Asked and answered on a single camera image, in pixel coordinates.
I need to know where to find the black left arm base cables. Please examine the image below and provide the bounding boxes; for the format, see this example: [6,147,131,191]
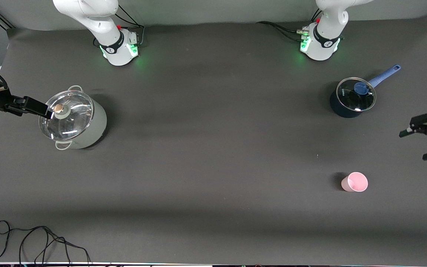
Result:
[256,9,323,42]

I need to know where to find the loose thin black cable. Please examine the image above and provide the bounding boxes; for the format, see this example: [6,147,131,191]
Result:
[0,220,92,266]

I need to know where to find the black arm base cables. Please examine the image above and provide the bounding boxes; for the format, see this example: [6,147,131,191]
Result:
[256,9,323,42]
[114,5,146,47]

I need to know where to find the black right arm base cables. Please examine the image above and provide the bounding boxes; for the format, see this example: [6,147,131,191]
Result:
[114,5,146,47]

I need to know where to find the pale green stock pot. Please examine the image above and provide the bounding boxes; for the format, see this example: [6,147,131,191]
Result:
[39,85,107,150]

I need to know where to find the dark blue saucepan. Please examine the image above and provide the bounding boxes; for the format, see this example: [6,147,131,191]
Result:
[330,65,401,118]

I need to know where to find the glass lid with blue knob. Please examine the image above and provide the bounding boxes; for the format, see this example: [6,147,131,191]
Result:
[336,77,377,112]

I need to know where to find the pink plastic cup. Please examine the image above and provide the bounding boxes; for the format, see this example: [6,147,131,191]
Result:
[341,172,368,192]

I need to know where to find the dark grey table mat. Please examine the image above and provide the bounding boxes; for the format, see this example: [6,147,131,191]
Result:
[0,13,427,265]

